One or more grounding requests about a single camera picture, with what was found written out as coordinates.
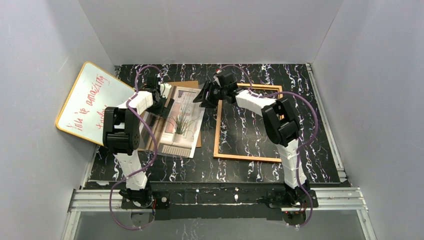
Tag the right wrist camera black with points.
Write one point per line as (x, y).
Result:
(225, 78)

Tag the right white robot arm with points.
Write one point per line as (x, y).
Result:
(282, 128)

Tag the whiteboard with red writing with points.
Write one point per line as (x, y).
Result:
(93, 91)

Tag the plant photo print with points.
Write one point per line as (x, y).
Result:
(182, 126)

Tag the brown cardboard backing board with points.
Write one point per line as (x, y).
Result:
(179, 84)

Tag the wooden picture frame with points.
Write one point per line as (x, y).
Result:
(217, 155)

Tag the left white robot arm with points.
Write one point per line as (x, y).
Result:
(122, 135)

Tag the aluminium rail base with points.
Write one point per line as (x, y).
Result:
(219, 211)

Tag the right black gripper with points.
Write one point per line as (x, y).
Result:
(209, 94)

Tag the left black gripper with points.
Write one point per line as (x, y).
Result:
(162, 104)

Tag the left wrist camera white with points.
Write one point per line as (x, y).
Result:
(165, 89)

